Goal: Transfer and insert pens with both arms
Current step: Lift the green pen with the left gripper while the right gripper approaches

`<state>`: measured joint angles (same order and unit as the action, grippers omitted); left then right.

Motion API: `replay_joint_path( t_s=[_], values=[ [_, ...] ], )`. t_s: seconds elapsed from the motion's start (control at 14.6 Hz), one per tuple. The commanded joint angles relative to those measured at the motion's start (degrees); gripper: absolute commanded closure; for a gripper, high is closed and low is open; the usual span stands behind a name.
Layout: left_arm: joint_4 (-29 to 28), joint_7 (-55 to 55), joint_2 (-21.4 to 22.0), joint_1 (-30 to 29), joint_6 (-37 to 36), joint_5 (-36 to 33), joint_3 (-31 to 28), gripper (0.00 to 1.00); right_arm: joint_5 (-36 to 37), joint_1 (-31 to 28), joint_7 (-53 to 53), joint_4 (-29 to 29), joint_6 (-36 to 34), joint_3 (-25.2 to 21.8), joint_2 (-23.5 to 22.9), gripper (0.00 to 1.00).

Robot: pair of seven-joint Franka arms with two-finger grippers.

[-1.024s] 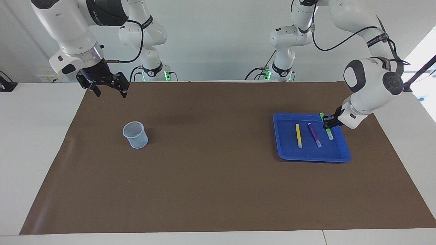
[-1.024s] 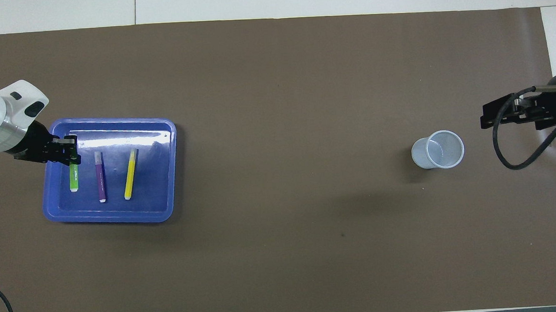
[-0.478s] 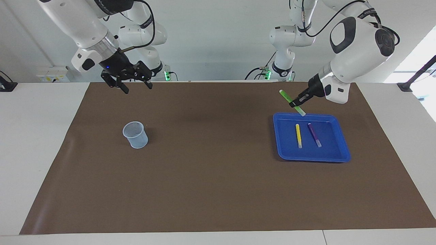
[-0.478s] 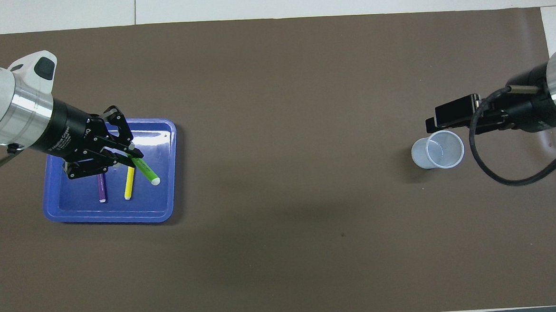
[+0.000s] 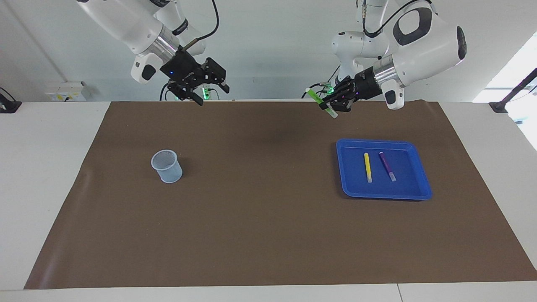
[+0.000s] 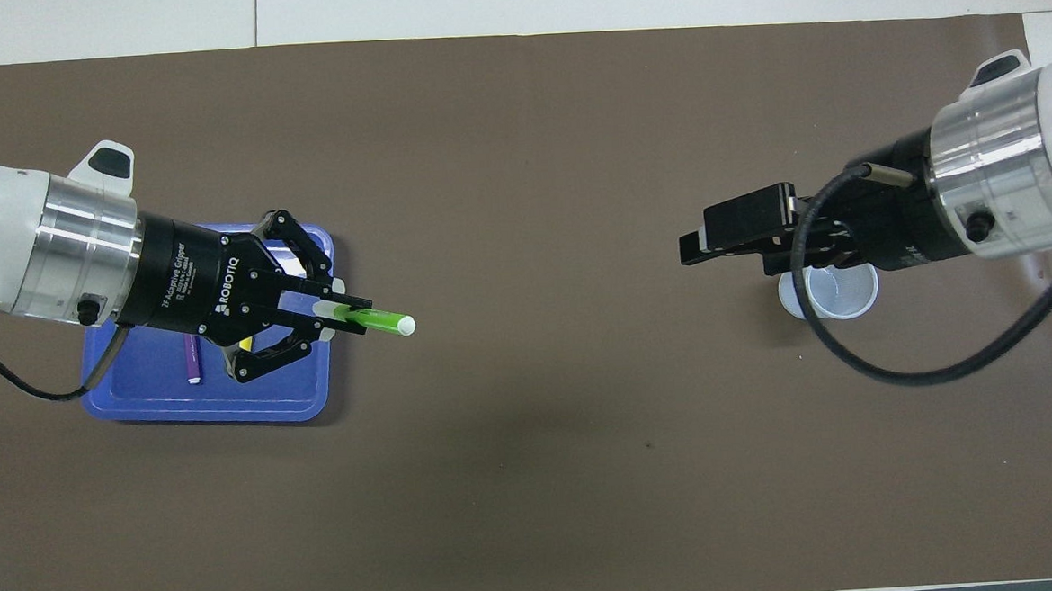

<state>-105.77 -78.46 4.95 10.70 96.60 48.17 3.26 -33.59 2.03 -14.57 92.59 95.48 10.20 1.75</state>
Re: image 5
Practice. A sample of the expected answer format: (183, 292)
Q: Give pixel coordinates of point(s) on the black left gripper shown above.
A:
(363, 86)

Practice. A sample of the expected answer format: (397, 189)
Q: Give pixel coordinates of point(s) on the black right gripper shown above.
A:
(184, 69)

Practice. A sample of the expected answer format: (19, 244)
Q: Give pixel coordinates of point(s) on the green marker pen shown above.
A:
(312, 94)

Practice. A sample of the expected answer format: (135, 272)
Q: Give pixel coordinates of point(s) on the yellow marker pen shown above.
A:
(367, 167)

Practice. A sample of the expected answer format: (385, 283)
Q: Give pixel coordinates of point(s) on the purple marker pen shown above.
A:
(387, 164)

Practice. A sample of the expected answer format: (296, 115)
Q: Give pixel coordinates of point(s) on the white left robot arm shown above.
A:
(428, 46)

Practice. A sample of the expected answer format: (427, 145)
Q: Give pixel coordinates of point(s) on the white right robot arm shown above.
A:
(126, 21)

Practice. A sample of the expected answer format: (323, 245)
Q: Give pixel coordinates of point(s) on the clear plastic cup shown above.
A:
(168, 170)

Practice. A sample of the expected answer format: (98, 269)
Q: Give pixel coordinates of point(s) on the blue plastic tray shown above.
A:
(398, 188)

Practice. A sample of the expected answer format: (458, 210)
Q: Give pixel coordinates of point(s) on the brown table mat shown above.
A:
(268, 209)

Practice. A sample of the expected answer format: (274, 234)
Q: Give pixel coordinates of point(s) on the black angled stand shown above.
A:
(516, 90)

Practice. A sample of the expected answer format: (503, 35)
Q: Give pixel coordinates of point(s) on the black table clamp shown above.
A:
(8, 105)

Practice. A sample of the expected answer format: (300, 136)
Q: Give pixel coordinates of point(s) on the white wall socket box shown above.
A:
(67, 90)

